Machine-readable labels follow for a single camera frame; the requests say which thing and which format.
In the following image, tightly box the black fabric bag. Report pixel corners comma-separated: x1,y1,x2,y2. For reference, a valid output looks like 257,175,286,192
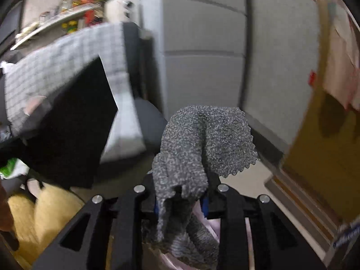
1,57,118,188

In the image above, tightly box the grey knitted rag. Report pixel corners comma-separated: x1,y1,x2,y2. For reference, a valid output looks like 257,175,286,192
143,106,257,269

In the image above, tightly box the green tea plastic bottle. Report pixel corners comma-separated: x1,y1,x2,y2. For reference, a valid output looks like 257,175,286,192
0,158,29,179

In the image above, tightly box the pink trash bag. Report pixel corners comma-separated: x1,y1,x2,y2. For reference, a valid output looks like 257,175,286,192
157,201,255,269

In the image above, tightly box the steel kitchen shelf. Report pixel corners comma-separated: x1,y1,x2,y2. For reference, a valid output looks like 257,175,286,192
10,3,101,51

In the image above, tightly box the dark grey office chair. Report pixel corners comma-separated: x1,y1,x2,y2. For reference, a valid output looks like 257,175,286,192
1,22,167,199

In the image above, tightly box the white black grid cloth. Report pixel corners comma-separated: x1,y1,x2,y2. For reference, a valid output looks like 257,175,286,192
4,22,145,163

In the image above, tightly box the grey refrigerator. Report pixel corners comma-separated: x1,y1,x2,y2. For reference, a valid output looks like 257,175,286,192
138,0,322,147

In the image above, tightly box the pink apron on door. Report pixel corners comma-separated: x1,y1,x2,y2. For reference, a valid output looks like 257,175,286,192
323,0,359,110

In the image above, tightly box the white rice cooker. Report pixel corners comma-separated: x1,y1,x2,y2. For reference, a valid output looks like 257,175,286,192
104,0,141,26

